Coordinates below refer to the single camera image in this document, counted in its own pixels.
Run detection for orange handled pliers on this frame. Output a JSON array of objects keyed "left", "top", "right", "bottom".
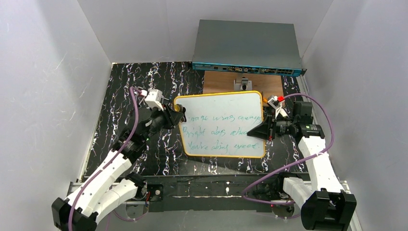
[{"left": 262, "top": 97, "right": 270, "bottom": 106}]

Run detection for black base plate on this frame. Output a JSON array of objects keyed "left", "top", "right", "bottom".
[{"left": 145, "top": 174, "right": 273, "bottom": 213}]

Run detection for aluminium frame rail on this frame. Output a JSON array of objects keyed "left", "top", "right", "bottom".
[{"left": 59, "top": 181, "right": 362, "bottom": 231}]

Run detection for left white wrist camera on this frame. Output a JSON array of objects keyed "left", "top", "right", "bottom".
[{"left": 140, "top": 89, "right": 164, "bottom": 111}]

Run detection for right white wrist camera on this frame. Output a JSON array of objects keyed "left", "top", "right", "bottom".
[{"left": 267, "top": 95, "right": 288, "bottom": 118}]

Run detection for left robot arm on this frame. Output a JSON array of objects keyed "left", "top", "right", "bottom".
[{"left": 51, "top": 104, "right": 186, "bottom": 231}]

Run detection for teal network switch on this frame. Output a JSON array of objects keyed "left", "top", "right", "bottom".
[{"left": 191, "top": 19, "right": 306, "bottom": 77}]

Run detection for yellow and black eraser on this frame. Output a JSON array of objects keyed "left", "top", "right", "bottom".
[{"left": 174, "top": 104, "right": 186, "bottom": 113}]

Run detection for grey metal bracket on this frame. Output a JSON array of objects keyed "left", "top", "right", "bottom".
[{"left": 234, "top": 77, "right": 253, "bottom": 91}]

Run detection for yellow framed whiteboard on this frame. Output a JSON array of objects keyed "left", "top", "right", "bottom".
[{"left": 174, "top": 90, "right": 266, "bottom": 158}]

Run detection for brown wooden board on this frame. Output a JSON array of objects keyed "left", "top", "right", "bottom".
[{"left": 203, "top": 71, "right": 283, "bottom": 99}]

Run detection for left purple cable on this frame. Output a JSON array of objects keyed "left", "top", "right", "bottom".
[{"left": 67, "top": 87, "right": 151, "bottom": 231}]

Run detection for black marble pattern mat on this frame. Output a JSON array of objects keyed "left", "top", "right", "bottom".
[{"left": 83, "top": 62, "right": 307, "bottom": 178}]

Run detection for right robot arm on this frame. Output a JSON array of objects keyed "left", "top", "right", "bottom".
[{"left": 248, "top": 101, "right": 357, "bottom": 231}]

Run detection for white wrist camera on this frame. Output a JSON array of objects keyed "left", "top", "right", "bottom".
[
  {"left": 140, "top": 89, "right": 164, "bottom": 111},
  {"left": 267, "top": 95, "right": 288, "bottom": 118}
]

